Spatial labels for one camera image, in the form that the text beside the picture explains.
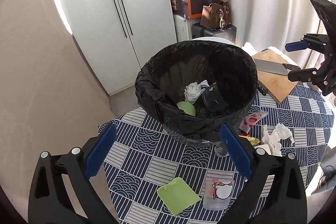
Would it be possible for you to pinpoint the large white tissue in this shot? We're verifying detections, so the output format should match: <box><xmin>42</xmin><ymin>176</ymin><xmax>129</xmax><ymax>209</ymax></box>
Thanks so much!
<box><xmin>261</xmin><ymin>123</ymin><xmax>294</xmax><ymax>156</ymax></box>

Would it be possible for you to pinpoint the small white tissue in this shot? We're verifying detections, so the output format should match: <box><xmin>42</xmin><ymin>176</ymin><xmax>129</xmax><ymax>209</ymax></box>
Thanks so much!
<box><xmin>184</xmin><ymin>80</ymin><xmax>209</xmax><ymax>104</ymax></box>

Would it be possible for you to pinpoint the black trash bag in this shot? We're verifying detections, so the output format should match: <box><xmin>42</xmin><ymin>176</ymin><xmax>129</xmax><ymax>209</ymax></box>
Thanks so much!
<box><xmin>135</xmin><ymin>40</ymin><xmax>258</xmax><ymax>141</ymax></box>

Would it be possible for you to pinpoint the wooden cutting board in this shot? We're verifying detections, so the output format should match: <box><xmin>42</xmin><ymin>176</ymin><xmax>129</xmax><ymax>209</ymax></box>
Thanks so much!
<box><xmin>252</xmin><ymin>49</ymin><xmax>298</xmax><ymax>103</ymax></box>

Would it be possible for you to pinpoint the white paper cup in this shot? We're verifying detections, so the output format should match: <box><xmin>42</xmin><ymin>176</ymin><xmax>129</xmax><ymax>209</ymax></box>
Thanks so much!
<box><xmin>254</xmin><ymin>144</ymin><xmax>272</xmax><ymax>155</ymax></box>

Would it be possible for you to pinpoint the yellow blue snack bag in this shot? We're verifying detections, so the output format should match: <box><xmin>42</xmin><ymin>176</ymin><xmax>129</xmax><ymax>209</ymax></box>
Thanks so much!
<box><xmin>240</xmin><ymin>135</ymin><xmax>260</xmax><ymax>146</ymax></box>

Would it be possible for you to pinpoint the pink cartoon snack wrapper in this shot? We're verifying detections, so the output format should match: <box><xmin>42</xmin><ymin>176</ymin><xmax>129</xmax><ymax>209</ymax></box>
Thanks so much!
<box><xmin>239</xmin><ymin>110</ymin><xmax>268</xmax><ymax>136</ymax></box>

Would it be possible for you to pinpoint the blue patterned tablecloth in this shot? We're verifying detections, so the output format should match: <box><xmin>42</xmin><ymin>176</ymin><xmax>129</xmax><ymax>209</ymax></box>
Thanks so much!
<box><xmin>104</xmin><ymin>83</ymin><xmax>335</xmax><ymax>223</ymax></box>

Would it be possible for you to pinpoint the dark grey suitcase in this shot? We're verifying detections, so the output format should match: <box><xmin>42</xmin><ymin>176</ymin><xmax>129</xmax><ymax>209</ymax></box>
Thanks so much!
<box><xmin>191</xmin><ymin>23</ymin><xmax>236</xmax><ymax>44</ymax></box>

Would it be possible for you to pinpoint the brown leather handbag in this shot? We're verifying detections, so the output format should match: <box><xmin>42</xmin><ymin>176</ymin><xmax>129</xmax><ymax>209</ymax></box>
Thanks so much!
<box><xmin>200</xmin><ymin>2</ymin><xmax>232</xmax><ymax>30</ymax></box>

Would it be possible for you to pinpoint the green paper cup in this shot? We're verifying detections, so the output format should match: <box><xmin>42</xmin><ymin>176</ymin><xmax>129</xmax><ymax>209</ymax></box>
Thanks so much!
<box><xmin>177</xmin><ymin>101</ymin><xmax>196</xmax><ymax>117</ymax></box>

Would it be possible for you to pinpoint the white radiator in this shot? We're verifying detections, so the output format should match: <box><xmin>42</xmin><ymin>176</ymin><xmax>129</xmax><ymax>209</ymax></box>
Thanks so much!
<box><xmin>173</xmin><ymin>14</ymin><xmax>194</xmax><ymax>42</ymax></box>

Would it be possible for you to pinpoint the cleaver with black handle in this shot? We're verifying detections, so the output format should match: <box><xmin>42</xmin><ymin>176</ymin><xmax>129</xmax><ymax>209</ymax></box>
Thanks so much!
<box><xmin>254</xmin><ymin>59</ymin><xmax>301</xmax><ymax>76</ymax></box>

